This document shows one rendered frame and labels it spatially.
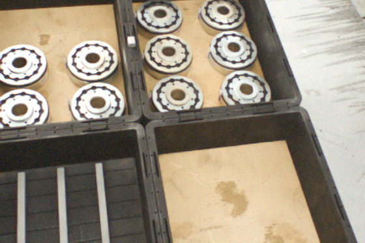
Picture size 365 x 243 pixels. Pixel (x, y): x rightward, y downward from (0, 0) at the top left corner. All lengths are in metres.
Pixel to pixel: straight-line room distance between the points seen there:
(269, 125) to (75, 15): 0.50
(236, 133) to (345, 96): 0.43
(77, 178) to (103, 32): 0.35
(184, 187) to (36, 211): 0.26
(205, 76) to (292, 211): 0.33
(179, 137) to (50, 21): 0.42
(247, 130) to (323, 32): 0.55
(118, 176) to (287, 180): 0.31
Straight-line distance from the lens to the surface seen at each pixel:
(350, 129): 1.24
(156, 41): 1.07
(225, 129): 0.92
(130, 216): 0.90
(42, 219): 0.91
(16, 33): 1.14
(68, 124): 0.87
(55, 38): 1.12
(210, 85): 1.05
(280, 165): 0.98
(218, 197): 0.93
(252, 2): 1.14
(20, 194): 0.92
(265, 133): 0.97
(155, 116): 0.87
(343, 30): 1.44
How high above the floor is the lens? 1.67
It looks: 53 degrees down
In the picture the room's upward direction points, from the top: 10 degrees clockwise
